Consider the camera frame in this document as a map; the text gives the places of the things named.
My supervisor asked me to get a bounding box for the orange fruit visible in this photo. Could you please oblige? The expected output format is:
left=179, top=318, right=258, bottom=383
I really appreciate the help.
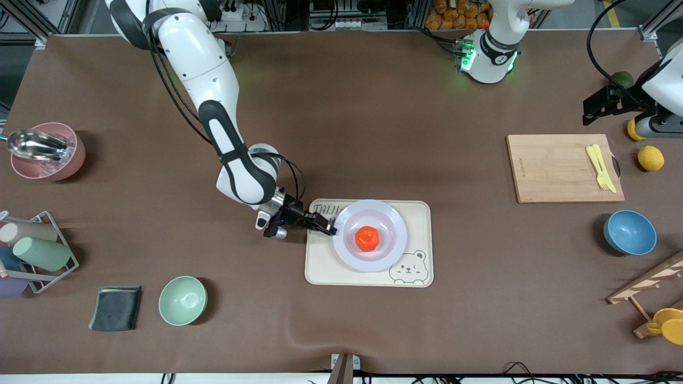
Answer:
left=355, top=226, right=381, bottom=253

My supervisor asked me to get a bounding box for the white round plate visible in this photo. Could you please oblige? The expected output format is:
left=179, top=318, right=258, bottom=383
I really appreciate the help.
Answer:
left=332, top=199, right=408, bottom=273

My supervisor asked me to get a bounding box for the yellow plastic fork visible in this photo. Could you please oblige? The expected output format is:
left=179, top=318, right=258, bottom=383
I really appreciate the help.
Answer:
left=586, top=145, right=613, bottom=191

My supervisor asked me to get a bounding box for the wooden cutting board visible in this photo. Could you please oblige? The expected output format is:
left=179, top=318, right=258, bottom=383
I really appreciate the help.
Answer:
left=506, top=133, right=626, bottom=204

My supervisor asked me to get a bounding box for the cream bear print tray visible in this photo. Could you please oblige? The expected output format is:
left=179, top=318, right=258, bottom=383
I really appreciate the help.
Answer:
left=304, top=199, right=434, bottom=289

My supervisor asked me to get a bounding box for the blue bowl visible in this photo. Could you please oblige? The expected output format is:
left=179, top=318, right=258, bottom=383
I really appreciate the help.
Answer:
left=603, top=210, right=658, bottom=256

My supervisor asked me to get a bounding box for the green bowl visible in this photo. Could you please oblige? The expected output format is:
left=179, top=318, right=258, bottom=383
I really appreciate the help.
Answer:
left=158, top=275, right=208, bottom=326

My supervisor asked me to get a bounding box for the bag of orange bread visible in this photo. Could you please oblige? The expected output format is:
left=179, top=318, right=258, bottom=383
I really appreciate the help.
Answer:
left=425, top=0, right=495, bottom=31

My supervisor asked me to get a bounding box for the wooden rack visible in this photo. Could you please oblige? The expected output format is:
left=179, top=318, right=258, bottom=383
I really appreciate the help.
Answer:
left=607, top=251, right=683, bottom=340

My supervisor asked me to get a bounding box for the white power strip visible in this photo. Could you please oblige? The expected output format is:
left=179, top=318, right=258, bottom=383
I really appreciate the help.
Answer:
left=335, top=18, right=388, bottom=31

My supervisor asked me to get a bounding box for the dark grey folded cloth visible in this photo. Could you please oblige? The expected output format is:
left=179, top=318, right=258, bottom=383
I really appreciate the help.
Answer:
left=88, top=286, right=142, bottom=332

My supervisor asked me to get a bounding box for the yellow cup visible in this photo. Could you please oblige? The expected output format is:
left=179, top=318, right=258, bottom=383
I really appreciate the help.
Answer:
left=646, top=308, right=683, bottom=335
left=661, top=318, right=683, bottom=346

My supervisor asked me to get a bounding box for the pink bowl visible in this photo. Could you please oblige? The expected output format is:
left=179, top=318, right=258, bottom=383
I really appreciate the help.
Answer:
left=10, top=122, right=86, bottom=181

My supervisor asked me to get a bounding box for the mint green cup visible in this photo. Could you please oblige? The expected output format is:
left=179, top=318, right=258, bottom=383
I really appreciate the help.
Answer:
left=12, top=236, right=72, bottom=272

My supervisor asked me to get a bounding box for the beige cup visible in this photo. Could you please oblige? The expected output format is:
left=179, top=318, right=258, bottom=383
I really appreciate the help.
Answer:
left=0, top=221, right=58, bottom=246

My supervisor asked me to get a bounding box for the metal scoop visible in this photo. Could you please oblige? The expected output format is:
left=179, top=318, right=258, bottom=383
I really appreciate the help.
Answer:
left=5, top=129, right=70, bottom=162

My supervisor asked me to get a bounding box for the blue cup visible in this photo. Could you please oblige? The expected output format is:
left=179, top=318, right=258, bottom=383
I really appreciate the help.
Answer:
left=0, top=246, right=22, bottom=270

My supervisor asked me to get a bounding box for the purple cup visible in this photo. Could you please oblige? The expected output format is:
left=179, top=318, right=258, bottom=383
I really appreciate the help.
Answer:
left=0, top=276, right=29, bottom=298

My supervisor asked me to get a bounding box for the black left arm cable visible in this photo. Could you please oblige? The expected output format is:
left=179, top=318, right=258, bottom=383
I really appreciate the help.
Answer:
left=586, top=0, right=650, bottom=98

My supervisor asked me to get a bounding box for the grey wire cup rack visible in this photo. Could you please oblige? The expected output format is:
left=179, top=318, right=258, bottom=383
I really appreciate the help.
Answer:
left=0, top=210, right=80, bottom=294

